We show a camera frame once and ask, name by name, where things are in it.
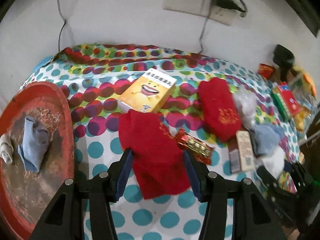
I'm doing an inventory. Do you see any white towel sock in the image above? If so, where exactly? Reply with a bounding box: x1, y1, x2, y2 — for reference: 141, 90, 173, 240
259, 146, 285, 179

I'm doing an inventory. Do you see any light blue sock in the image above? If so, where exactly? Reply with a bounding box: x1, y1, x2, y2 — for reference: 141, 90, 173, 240
248, 124, 284, 156
17, 116, 50, 173

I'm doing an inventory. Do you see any clear plastic bag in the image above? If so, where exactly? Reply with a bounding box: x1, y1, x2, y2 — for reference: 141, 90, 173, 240
232, 87, 257, 129

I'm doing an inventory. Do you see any yellow cartoon face medicine box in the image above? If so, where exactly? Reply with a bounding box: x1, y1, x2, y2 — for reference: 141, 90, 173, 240
118, 68, 177, 113

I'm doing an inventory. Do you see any red rusty round tray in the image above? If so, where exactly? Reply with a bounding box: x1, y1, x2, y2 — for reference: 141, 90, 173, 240
1, 81, 74, 239

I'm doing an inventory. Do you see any brown beige QR box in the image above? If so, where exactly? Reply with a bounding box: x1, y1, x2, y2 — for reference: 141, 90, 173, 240
228, 130, 254, 173

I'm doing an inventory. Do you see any light blue sock on bed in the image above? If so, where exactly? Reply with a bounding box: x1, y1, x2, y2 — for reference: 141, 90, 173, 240
248, 124, 284, 156

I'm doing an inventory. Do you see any red gold candy wrapper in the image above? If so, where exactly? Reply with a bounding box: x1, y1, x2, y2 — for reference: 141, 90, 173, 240
174, 128, 214, 165

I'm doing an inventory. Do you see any red green medicine box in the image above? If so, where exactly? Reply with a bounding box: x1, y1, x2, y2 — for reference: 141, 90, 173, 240
271, 82, 301, 122

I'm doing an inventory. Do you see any red sock gold embroidery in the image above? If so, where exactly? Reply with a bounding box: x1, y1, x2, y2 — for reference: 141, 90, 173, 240
197, 77, 241, 142

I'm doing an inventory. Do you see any yellow plush toy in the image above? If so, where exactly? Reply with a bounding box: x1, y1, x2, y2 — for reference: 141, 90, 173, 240
293, 65, 317, 98

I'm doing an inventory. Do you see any red snack packet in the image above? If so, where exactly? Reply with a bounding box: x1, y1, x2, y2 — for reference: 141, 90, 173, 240
258, 63, 275, 79

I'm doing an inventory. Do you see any colourful polka dot bedsheet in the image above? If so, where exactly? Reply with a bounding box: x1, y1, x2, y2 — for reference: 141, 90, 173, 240
18, 43, 307, 240

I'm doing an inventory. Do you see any black phone holder stand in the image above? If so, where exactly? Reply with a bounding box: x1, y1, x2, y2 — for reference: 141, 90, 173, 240
273, 44, 295, 82

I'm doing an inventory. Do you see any black power cable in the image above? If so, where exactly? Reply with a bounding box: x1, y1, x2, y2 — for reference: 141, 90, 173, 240
198, 17, 209, 54

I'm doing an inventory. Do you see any thin black wall cable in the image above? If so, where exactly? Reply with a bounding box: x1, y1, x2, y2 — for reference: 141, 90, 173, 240
55, 0, 68, 52

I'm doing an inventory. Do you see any white wall socket plate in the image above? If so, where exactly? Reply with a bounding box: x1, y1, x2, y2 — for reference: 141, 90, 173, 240
163, 0, 240, 25

